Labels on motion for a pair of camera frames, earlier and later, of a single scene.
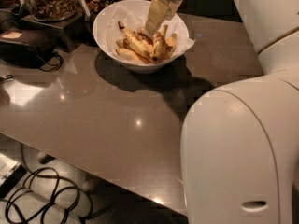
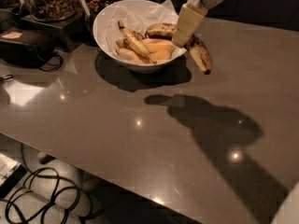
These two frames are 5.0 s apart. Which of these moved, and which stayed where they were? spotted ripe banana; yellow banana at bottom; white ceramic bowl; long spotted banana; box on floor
Moved: spotted ripe banana
Stayed: box on floor; long spotted banana; white ceramic bowl; yellow banana at bottom
